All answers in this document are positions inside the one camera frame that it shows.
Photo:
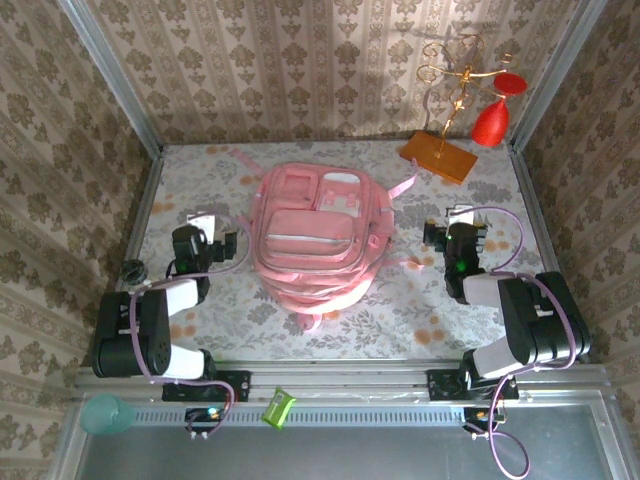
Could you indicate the pink backpack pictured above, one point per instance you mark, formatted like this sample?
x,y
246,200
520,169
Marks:
x,y
310,250

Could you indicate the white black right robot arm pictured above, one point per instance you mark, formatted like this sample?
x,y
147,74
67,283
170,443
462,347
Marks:
x,y
480,290

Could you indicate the small bottle black cap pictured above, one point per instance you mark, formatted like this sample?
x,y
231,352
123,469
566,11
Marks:
x,y
135,272

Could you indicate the floral table cloth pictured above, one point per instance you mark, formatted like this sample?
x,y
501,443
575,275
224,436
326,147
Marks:
x,y
200,170

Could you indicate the red cone ornament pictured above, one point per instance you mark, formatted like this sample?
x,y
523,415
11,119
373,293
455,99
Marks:
x,y
491,125

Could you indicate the red disc ornament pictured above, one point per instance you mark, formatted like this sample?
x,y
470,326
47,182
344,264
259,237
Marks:
x,y
510,85

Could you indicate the small black controller board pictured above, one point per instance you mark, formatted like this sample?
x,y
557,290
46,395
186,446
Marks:
x,y
472,416
200,416

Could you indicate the small green box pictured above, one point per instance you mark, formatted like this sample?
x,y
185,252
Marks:
x,y
278,407

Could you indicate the teal plastic cup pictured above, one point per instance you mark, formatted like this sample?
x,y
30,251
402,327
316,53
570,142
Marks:
x,y
102,415

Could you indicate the grey metal sheet panel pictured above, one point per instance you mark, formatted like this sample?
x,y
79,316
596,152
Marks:
x,y
350,455

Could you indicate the aluminium side rail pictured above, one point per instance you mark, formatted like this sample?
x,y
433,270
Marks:
x,y
145,200
532,200

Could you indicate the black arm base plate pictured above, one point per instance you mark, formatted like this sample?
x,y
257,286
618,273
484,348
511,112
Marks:
x,y
242,379
440,385

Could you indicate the aluminium front frame rail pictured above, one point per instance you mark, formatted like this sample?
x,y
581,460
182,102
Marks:
x,y
350,380

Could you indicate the aluminium frame post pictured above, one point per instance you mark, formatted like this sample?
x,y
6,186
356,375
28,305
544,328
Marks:
x,y
555,75
113,75

